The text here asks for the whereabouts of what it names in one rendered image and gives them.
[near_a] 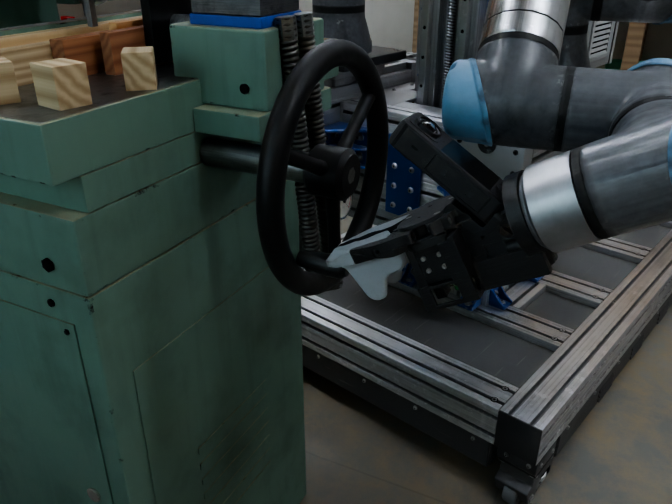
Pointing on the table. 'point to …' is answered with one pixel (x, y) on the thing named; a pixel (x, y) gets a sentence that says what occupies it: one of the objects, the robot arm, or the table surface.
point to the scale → (66, 20)
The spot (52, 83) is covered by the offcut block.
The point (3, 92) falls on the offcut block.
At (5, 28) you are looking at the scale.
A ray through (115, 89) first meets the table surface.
